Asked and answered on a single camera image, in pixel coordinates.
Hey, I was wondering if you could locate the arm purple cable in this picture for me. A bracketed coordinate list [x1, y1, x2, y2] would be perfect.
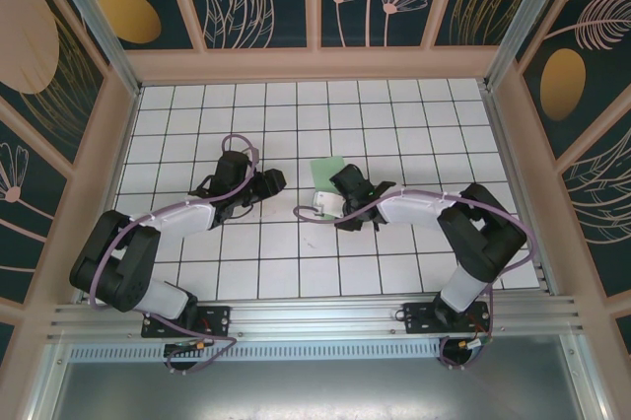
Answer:
[90, 133, 261, 376]
[293, 187, 537, 372]

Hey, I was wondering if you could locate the brushed metal sheet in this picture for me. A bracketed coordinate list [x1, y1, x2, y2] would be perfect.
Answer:
[29, 343, 610, 420]

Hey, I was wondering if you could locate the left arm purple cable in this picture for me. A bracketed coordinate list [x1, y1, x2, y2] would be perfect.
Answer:
[90, 133, 261, 376]

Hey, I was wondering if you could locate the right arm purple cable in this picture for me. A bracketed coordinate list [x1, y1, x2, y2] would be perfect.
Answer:
[293, 187, 537, 372]

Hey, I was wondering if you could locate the aluminium frame post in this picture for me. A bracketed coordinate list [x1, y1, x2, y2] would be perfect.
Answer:
[482, 0, 586, 91]
[41, 0, 144, 96]

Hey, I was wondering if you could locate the long aluminium side rail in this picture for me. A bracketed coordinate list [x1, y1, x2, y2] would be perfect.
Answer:
[480, 84, 561, 296]

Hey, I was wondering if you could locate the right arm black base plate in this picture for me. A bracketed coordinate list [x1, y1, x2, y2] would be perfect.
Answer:
[402, 299, 493, 335]

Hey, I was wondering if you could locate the slotted grey cable duct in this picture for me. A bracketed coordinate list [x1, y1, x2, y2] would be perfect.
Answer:
[68, 338, 568, 363]

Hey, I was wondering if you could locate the shiny metal robot part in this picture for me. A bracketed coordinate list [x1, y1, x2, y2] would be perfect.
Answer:
[313, 189, 345, 219]

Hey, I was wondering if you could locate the aluminium mounting rail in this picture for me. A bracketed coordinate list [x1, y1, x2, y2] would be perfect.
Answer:
[46, 295, 586, 342]

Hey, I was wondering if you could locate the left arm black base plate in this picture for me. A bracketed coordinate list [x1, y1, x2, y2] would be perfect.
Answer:
[141, 305, 233, 340]

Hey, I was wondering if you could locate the light green paper sheet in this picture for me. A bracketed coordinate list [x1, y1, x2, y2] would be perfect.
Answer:
[309, 156, 346, 194]

